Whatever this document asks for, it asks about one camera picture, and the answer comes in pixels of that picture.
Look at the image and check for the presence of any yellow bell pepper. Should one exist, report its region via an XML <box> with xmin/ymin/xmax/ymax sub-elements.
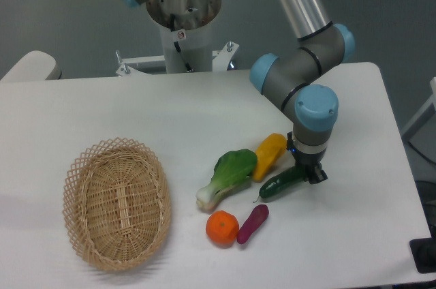
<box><xmin>252</xmin><ymin>133</ymin><xmax>287</xmax><ymax>183</ymax></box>

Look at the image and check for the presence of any black device at edge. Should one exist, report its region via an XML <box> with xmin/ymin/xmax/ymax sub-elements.
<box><xmin>409</xmin><ymin>238</ymin><xmax>435</xmax><ymax>274</ymax></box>

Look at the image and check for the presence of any green cucumber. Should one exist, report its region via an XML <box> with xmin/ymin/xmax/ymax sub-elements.
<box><xmin>253</xmin><ymin>166</ymin><xmax>307</xmax><ymax>203</ymax></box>

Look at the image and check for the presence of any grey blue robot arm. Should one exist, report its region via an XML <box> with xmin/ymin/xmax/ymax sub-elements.
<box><xmin>123</xmin><ymin>0</ymin><xmax>355</xmax><ymax>184</ymax></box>

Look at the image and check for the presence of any orange tangerine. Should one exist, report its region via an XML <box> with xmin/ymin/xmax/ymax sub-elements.
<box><xmin>205</xmin><ymin>210</ymin><xmax>239</xmax><ymax>247</ymax></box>

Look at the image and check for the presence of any woven wicker basket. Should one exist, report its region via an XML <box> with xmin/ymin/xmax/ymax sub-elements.
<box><xmin>63</xmin><ymin>138</ymin><xmax>171</xmax><ymax>271</ymax></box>

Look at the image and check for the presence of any green bok choy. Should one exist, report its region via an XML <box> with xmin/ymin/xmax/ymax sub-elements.
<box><xmin>196</xmin><ymin>149</ymin><xmax>258</xmax><ymax>212</ymax></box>

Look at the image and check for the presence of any white chair armrest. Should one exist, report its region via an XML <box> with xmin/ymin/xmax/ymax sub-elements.
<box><xmin>1</xmin><ymin>50</ymin><xmax>62</xmax><ymax>83</ymax></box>

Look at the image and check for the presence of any white frame at right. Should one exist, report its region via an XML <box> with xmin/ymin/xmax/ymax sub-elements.
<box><xmin>401</xmin><ymin>78</ymin><xmax>435</xmax><ymax>142</ymax></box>

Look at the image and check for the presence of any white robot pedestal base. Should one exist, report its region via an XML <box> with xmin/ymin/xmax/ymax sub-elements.
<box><xmin>116</xmin><ymin>0</ymin><xmax>239</xmax><ymax>76</ymax></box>

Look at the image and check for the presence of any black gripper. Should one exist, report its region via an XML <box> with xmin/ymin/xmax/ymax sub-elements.
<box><xmin>287</xmin><ymin>132</ymin><xmax>328</xmax><ymax>185</ymax></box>

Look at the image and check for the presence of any purple sweet potato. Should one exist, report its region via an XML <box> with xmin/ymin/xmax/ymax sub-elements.
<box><xmin>236</xmin><ymin>204</ymin><xmax>269</xmax><ymax>245</ymax></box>

